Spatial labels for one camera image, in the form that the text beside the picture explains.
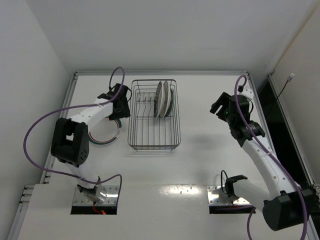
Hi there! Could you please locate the green red rimmed plate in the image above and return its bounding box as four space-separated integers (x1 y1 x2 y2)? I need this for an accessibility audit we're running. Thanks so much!
153 81 162 118
88 117 122 146

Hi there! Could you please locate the white grey rimmed plate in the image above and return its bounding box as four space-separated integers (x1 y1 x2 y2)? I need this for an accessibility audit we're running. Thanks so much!
158 80 169 118

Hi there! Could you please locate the small blue patterned plate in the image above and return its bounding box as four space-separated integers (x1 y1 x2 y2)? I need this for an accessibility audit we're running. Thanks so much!
165 89 174 117

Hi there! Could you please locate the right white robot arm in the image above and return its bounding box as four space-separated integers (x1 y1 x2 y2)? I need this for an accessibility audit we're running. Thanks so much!
210 92 317 231

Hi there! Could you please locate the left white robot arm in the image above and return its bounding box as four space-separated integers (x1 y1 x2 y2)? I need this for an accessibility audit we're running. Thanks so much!
50 83 131 203

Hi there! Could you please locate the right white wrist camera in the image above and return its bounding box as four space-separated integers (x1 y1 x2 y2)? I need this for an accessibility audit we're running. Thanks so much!
238 85 254 100

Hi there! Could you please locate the metal wire dish rack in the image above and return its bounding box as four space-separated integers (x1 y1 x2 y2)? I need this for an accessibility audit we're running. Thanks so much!
127 79 181 151

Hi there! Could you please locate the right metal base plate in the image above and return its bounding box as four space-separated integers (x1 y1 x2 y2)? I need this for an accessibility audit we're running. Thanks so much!
206 185 251 207

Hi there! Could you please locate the metal base plate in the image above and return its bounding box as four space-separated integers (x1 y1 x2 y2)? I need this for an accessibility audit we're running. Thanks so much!
72 185 119 207
206 185 251 207

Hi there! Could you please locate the black wall cable with plug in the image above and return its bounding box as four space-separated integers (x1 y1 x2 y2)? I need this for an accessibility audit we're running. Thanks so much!
264 72 295 118

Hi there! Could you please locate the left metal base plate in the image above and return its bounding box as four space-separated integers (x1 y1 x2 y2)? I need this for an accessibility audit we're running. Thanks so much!
72 185 119 207

